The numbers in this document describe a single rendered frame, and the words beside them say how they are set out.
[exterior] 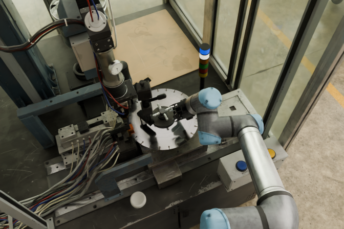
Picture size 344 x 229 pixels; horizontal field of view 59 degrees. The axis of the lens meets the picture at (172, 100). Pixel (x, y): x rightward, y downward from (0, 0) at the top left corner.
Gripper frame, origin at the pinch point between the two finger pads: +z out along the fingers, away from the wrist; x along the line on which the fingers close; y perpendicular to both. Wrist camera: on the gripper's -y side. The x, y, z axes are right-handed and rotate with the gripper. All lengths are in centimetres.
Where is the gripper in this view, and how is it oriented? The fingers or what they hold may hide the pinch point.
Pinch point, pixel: (178, 112)
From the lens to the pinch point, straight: 135.1
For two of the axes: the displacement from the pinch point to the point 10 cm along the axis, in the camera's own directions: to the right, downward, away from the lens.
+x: 3.3, 9.4, -0.8
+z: -3.6, 2.1, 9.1
